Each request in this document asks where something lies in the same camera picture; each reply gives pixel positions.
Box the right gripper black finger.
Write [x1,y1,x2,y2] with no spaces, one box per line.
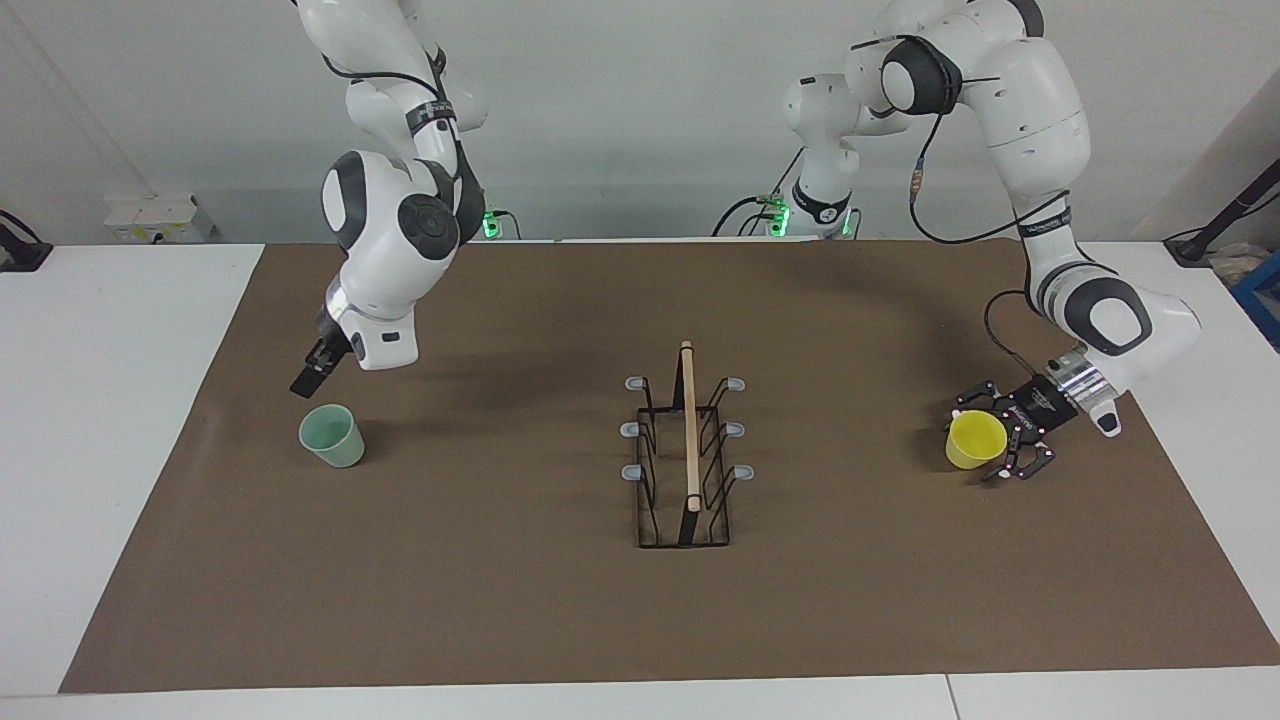
[290,340,343,399]

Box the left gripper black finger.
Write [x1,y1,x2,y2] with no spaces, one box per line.
[983,425,1056,484]
[952,380,1023,419]

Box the yellow plastic cup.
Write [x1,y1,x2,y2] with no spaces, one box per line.
[946,410,1008,471]

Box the green plastic cup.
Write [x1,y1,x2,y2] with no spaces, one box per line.
[298,404,366,469]

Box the black tripod stand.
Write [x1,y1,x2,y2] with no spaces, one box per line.
[1163,158,1280,266]

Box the clear plastic bag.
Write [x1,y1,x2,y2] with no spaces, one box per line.
[1208,243,1263,286]

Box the blue box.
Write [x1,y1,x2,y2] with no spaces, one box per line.
[1230,250,1280,351]

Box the brown table mat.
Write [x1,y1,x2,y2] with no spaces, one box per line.
[58,238,1280,695]

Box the black clamp stand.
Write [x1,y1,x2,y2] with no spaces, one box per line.
[0,208,53,273]

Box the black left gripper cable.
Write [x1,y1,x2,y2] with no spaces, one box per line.
[850,70,1076,381]

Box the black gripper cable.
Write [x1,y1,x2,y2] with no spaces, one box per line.
[320,45,479,216]
[850,70,1076,381]

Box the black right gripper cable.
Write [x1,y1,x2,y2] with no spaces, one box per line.
[320,45,479,216]

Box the black wire cup rack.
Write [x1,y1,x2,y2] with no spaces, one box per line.
[620,340,756,549]

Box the black left arm base cable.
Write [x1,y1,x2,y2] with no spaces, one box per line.
[712,148,806,239]

